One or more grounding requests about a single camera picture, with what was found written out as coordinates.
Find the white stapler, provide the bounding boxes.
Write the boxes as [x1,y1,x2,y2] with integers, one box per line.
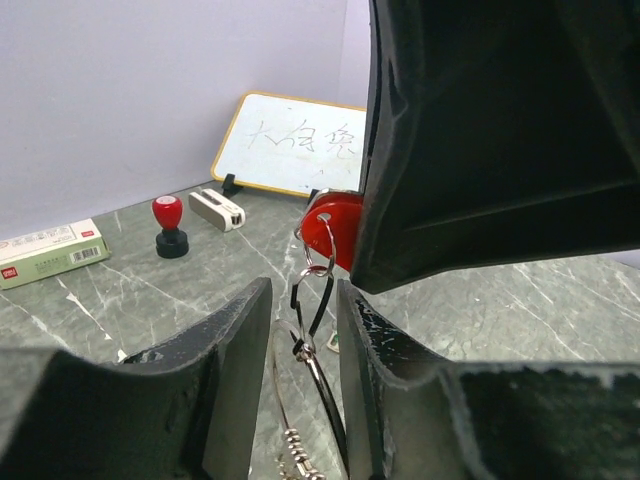
[188,188,246,233]

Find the green tagged key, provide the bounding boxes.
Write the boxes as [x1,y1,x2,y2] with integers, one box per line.
[326,331,340,354]

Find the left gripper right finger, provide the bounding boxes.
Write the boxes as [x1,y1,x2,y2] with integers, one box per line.
[337,280,639,479]

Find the yellow framed whiteboard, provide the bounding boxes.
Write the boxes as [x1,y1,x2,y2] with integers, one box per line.
[211,91,366,197]

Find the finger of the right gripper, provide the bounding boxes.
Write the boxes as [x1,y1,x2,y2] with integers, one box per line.
[350,1,639,294]

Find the red black stamp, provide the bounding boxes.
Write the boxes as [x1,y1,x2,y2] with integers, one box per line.
[151,195,189,259]

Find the wire keyring with keys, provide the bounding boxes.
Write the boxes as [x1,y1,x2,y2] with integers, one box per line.
[268,245,349,479]

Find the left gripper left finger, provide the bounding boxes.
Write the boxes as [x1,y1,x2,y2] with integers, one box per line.
[1,277,273,479]

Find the red tagged key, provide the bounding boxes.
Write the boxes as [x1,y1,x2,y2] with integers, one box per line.
[295,189,363,272]

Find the white green staples box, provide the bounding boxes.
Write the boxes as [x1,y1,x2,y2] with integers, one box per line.
[0,219,111,290]

